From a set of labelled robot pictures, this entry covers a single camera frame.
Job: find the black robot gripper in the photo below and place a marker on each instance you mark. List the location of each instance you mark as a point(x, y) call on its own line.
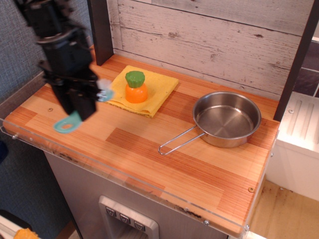
point(66, 67)

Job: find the teal dish brush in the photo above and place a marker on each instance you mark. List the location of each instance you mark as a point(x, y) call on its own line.
point(72, 121)

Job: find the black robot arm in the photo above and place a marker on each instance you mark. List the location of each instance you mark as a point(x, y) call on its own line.
point(46, 17)

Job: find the orange toy carrot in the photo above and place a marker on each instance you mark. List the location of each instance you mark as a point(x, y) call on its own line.
point(136, 90)

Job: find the clear acrylic table guard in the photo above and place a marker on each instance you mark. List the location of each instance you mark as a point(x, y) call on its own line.
point(213, 183)

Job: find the yellow folded cloth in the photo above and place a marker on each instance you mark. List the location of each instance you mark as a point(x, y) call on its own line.
point(159, 88)

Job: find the grey toy fridge cabinet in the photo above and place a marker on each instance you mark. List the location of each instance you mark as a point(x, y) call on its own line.
point(82, 189)

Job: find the silver dispenser panel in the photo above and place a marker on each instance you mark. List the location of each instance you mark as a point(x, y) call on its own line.
point(122, 222)

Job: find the orange object bottom left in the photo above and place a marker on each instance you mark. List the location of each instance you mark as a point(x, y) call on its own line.
point(25, 234)

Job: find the stainless steel pot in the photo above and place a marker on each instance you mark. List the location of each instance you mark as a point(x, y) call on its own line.
point(222, 119)

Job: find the white toy sink unit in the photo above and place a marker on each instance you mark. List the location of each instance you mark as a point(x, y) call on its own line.
point(294, 163)

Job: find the dark left shelf post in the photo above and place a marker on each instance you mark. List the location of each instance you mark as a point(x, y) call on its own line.
point(101, 30)

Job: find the dark shelf post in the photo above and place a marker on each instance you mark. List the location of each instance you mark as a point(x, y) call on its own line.
point(101, 30)
point(298, 60)

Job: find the dark right shelf post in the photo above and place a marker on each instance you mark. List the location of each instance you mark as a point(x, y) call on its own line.
point(298, 60)

